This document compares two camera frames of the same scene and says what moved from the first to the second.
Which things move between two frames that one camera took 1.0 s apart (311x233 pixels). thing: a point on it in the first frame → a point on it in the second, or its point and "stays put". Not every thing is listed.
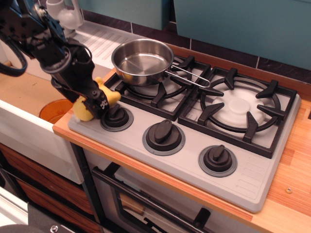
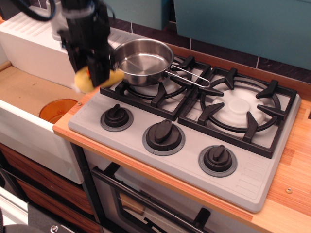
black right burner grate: [250, 112] stays put
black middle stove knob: [163, 138] stays put
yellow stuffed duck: [79, 108] → [83, 83]
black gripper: [73, 73] → [89, 34]
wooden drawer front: [69, 216] stays put
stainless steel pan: [144, 62] stays put
